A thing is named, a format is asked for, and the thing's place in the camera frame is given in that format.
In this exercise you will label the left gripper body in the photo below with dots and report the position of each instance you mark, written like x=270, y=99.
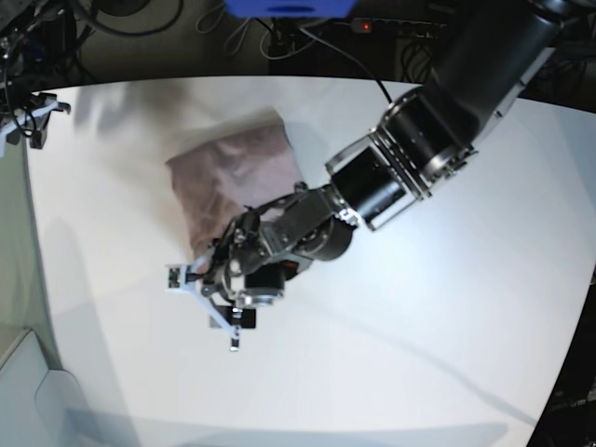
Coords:
x=256, y=287

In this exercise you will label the mauve pink t-shirt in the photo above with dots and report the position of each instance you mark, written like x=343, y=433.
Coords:
x=223, y=170

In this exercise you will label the black power strip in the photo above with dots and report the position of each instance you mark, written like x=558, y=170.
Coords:
x=398, y=28

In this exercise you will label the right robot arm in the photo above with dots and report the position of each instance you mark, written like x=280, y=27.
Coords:
x=41, y=44

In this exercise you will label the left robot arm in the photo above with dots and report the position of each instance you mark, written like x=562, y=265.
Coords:
x=424, y=137

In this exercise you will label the blue box at top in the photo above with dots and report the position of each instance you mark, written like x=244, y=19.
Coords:
x=289, y=8

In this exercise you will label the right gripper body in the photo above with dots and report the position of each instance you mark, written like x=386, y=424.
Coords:
x=28, y=121

